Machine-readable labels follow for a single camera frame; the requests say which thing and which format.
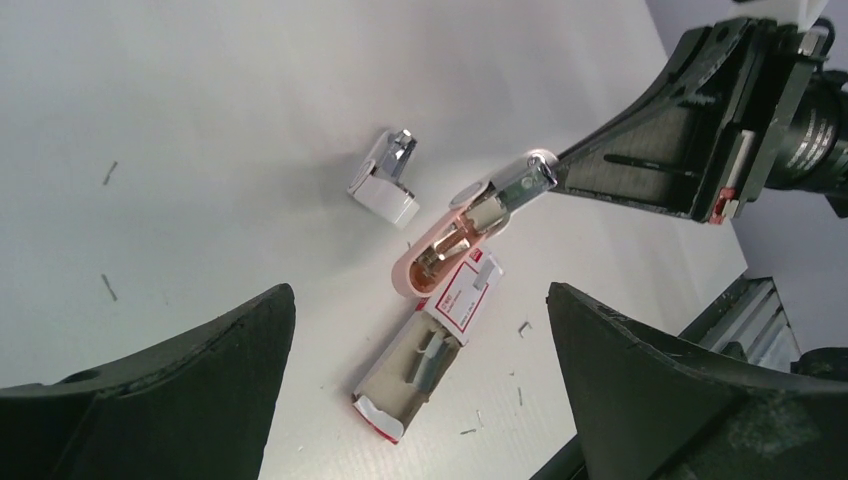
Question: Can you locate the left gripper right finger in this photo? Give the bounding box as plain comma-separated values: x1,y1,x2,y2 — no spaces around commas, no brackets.
546,283,847,479

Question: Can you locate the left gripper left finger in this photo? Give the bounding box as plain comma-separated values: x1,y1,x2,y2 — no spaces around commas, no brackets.
1,284,296,479

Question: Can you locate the silver staple strip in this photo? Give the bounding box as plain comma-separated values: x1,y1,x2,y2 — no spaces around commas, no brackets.
407,331,454,394

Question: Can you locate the red white staple box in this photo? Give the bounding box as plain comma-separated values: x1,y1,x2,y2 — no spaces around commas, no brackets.
352,247,504,444

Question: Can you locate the single loose bent staple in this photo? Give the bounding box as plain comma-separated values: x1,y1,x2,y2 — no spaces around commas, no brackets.
518,321,532,338

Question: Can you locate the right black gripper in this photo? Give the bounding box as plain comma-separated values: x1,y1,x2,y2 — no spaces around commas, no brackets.
554,17,847,222

